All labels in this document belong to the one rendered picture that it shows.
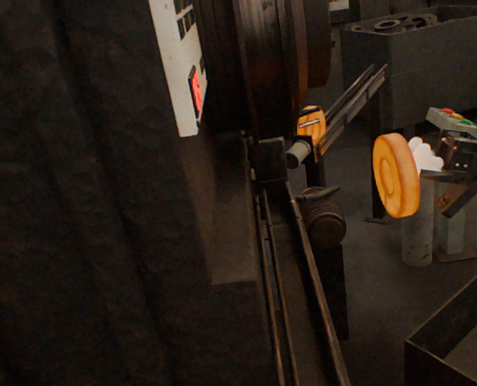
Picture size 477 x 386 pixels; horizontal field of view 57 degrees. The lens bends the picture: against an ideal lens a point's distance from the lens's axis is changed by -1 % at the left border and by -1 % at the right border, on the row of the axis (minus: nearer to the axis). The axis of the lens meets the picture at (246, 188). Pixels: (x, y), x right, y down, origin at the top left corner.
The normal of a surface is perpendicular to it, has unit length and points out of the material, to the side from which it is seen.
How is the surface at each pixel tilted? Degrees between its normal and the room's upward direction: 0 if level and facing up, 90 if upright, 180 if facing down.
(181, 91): 90
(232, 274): 0
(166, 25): 90
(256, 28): 87
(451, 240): 90
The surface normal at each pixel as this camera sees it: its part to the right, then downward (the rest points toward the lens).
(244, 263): -0.15, -0.89
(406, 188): 0.04, 0.29
